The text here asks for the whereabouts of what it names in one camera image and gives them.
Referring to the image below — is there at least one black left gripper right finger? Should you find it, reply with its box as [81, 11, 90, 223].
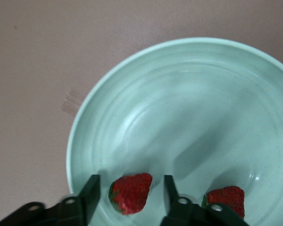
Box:
[160, 174, 250, 226]

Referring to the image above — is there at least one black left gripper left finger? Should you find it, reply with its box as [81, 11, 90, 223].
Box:
[0, 174, 101, 226]

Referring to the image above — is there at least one red strawberry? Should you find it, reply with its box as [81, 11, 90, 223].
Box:
[201, 186, 246, 219]
[108, 173, 153, 216]

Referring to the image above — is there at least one pale green round plate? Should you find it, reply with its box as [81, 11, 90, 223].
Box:
[66, 37, 283, 226]

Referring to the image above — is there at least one brown table cover sheet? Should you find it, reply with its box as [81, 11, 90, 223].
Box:
[0, 0, 283, 226]

